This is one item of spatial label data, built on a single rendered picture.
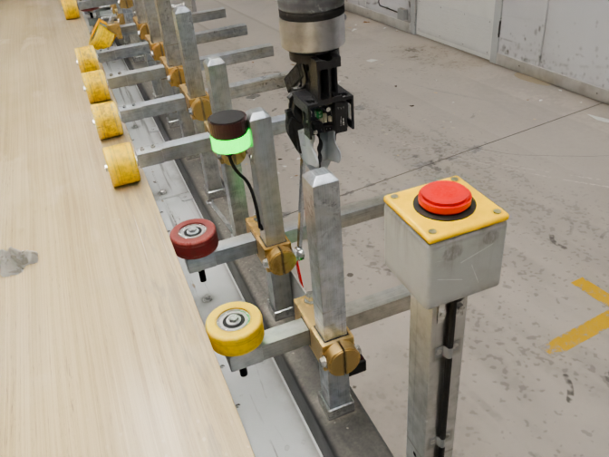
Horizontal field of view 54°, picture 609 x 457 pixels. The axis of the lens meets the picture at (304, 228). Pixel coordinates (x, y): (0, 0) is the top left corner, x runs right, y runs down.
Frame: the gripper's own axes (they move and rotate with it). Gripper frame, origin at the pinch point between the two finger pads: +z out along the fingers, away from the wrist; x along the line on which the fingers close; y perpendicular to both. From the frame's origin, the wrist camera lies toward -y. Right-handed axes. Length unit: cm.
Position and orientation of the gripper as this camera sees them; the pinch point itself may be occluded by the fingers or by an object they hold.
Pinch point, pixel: (316, 166)
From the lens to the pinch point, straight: 97.7
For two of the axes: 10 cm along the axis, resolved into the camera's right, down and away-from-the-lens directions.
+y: 3.7, 5.0, -7.8
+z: 0.8, 8.3, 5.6
